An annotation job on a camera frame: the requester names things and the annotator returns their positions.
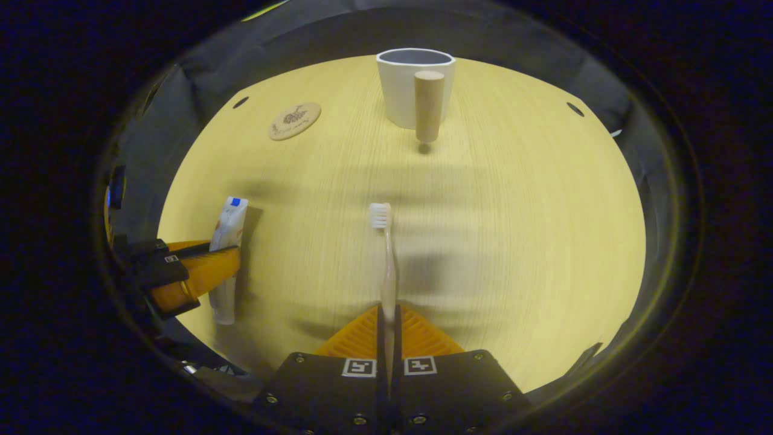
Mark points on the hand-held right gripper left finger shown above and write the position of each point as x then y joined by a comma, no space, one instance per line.
326,393

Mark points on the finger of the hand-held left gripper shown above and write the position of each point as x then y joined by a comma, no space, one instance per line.
193,275
145,249

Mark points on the light wooden desktop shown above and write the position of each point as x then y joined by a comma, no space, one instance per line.
513,241

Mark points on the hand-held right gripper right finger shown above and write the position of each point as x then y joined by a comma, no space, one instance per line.
453,393

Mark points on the black backdrop cloth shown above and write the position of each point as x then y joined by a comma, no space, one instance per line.
199,84

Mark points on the round wooden coaster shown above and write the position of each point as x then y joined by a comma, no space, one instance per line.
295,121

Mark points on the white toothpaste tube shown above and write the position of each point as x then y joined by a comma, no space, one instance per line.
230,223

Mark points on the white toothbrush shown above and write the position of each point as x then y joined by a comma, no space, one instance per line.
389,272

